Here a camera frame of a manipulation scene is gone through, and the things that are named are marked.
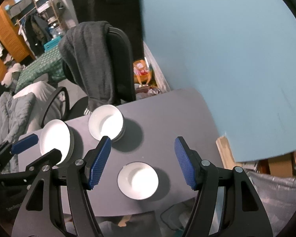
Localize black office chair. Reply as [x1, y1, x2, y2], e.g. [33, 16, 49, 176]
[39, 22, 136, 127]

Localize orange bag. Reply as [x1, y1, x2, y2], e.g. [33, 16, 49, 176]
[133, 59, 152, 86]

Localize white plate stack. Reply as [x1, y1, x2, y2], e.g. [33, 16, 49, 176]
[39, 119, 74, 166]

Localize orange wooden wardrobe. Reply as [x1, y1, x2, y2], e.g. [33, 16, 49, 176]
[0, 0, 36, 82]

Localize white pillow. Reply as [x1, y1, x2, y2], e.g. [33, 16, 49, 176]
[13, 81, 62, 134]

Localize grey plastic bag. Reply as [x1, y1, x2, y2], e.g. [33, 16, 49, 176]
[246, 170, 296, 236]

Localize hanging dark clothes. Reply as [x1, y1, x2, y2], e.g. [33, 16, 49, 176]
[24, 13, 52, 57]

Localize grey quilted blanket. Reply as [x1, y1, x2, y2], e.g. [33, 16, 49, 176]
[0, 91, 36, 151]

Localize teal plastic crate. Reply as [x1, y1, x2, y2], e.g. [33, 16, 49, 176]
[44, 36, 62, 52]

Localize green checkered tablecloth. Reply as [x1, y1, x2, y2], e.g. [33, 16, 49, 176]
[15, 46, 66, 93]

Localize dark grey hoodie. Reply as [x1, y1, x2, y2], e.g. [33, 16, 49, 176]
[58, 21, 115, 115]

